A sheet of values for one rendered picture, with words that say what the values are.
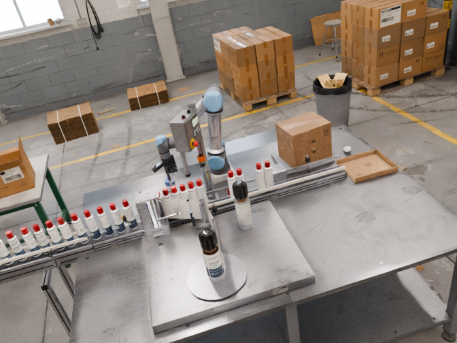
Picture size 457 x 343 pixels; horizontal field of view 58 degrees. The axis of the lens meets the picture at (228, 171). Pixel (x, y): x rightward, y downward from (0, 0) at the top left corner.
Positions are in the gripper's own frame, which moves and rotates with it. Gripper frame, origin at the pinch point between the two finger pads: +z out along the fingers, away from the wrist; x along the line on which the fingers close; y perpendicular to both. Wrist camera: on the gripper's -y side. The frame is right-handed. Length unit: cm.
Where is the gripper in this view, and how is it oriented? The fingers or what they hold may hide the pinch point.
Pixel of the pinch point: (169, 182)
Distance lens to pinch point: 288.6
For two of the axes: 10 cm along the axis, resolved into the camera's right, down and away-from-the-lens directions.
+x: -2.9, -4.7, 8.3
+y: 9.4, -2.9, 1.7
